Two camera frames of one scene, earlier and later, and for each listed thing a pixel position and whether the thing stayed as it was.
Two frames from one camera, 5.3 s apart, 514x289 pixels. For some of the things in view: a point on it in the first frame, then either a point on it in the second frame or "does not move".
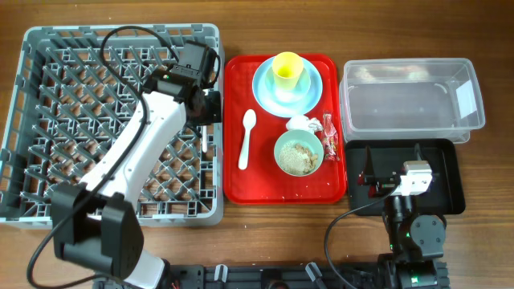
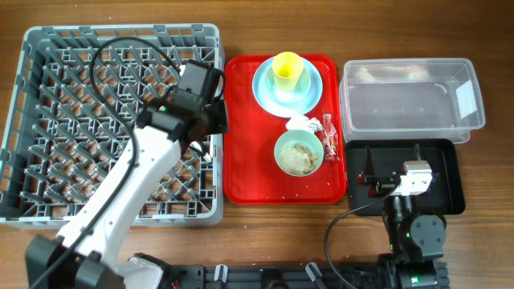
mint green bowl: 299,152 does not move
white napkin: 302,123 does not move
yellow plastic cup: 287,67 does not move
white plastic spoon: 249,120 -> 195,144
